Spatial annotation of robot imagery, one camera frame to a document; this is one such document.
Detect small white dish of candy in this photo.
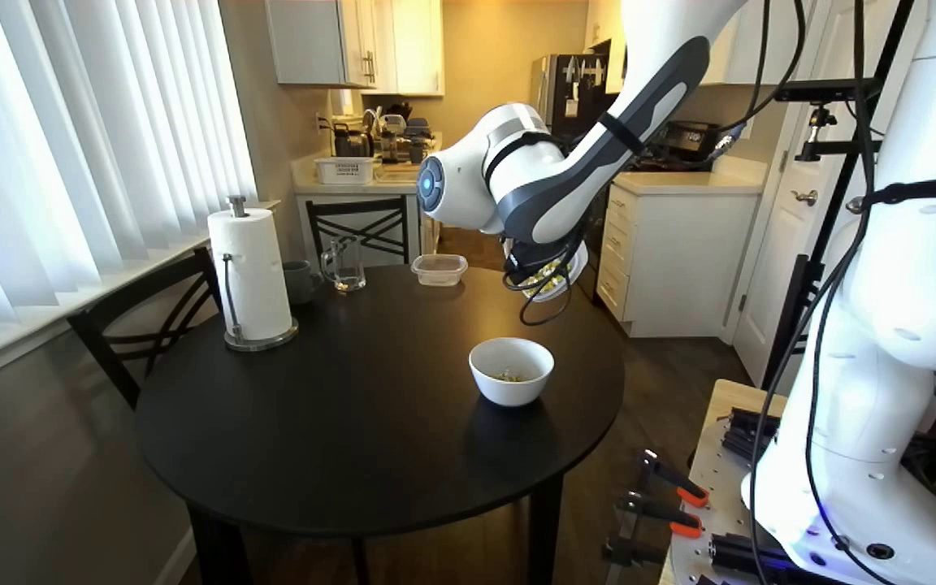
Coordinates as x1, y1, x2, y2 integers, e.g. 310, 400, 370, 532
522, 242, 591, 304

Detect white bowl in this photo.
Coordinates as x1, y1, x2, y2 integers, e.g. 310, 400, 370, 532
469, 337, 555, 407

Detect clear plastic container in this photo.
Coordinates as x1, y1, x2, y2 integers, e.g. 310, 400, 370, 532
411, 253, 469, 288

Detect white drawer cabinet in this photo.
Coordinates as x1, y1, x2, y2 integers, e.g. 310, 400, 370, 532
595, 156, 768, 339

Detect refrigerator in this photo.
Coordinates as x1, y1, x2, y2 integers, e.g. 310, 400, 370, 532
528, 53, 622, 149

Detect black wooden chair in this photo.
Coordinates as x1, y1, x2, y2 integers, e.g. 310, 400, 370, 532
305, 195, 411, 267
67, 246, 226, 410

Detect glass mug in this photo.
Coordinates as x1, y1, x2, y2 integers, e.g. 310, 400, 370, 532
320, 237, 367, 294

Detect white basket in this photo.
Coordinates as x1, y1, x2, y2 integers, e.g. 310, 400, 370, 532
314, 156, 376, 186

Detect white kitchen counter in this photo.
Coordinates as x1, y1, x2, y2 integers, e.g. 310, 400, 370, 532
292, 153, 442, 269

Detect black coffee maker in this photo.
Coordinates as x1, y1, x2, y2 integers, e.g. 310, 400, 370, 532
331, 121, 374, 159

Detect grey mug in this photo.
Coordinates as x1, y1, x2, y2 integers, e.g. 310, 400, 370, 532
282, 260, 323, 306

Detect white door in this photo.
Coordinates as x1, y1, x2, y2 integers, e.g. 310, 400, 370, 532
730, 0, 891, 388

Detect paper towel roll on holder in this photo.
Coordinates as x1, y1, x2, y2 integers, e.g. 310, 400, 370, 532
207, 195, 300, 353

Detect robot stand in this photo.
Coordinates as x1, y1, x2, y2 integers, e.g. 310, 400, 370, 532
658, 378, 936, 585

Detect black clamp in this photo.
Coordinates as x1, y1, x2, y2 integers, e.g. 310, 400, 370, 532
601, 536, 669, 570

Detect white vertical blinds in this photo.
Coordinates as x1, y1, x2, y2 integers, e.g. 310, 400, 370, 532
0, 0, 258, 344

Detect orange handled clamp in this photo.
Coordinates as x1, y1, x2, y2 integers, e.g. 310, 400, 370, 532
638, 449, 710, 509
617, 490, 704, 539

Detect black bracket block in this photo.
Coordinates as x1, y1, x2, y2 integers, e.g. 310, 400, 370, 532
720, 406, 782, 465
708, 532, 798, 576

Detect white wall cabinet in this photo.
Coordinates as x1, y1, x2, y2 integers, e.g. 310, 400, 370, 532
584, 0, 812, 89
264, 0, 445, 98

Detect camera on tripod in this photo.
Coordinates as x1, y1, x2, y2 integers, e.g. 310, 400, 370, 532
762, 0, 918, 389

